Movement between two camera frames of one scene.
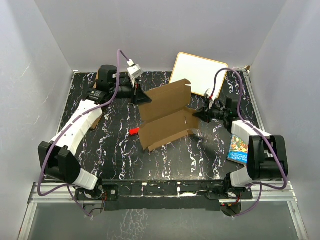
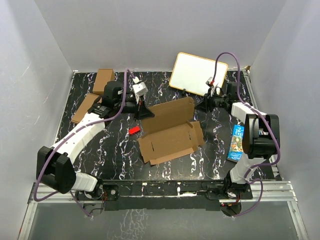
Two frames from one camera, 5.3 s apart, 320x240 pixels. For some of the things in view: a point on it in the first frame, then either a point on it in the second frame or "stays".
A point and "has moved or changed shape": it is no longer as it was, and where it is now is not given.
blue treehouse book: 238,149 stays
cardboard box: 167,118 has moved or changed shape
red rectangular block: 134,131 stays
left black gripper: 137,94 → 144,113
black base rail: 163,195 stays
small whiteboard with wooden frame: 201,73 stays
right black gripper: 204,115 → 205,104
